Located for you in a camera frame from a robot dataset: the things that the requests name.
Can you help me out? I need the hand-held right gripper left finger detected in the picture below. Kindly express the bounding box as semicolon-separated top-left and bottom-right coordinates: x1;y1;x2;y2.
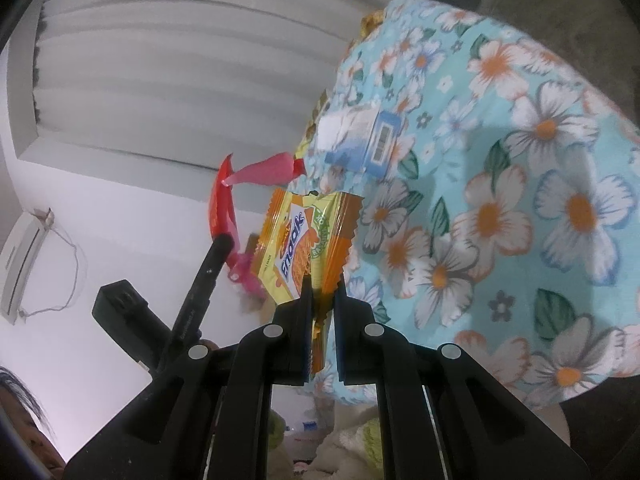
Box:
65;272;316;480

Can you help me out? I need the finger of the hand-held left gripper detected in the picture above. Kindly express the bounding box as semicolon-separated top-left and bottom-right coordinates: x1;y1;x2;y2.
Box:
159;234;235;371

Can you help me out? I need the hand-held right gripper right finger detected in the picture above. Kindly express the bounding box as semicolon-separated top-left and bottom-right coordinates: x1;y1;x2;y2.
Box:
332;282;586;480

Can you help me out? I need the red wrapper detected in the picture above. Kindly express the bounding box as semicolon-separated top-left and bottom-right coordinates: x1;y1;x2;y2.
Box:
207;152;306;301

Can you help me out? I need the yellow biscuit packet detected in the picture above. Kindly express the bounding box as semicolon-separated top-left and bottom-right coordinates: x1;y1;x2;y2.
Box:
250;187;363;376

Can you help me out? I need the cream fluffy cloth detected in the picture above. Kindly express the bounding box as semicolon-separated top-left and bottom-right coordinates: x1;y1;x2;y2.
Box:
272;395;386;480

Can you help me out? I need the white air conditioner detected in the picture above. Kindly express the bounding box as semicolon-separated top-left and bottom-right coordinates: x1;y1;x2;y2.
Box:
0;210;53;326

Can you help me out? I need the person's head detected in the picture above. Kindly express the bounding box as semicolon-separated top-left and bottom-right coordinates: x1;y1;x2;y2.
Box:
0;366;66;480

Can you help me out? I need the blue and white packet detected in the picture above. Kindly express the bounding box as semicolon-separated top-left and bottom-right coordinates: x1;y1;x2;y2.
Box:
317;107;403;181

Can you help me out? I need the grey curtain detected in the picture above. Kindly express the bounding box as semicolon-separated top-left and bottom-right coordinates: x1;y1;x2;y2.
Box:
32;0;396;171

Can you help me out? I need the blue floral tablecloth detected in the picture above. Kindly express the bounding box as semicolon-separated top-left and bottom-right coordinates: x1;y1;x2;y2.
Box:
295;0;640;406

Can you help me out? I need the gold crumpled wrapper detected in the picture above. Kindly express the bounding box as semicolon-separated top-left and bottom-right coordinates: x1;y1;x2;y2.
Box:
361;10;386;36

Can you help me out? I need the thin grey cable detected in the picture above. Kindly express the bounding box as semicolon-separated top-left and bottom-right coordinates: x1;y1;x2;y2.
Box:
20;207;86;318

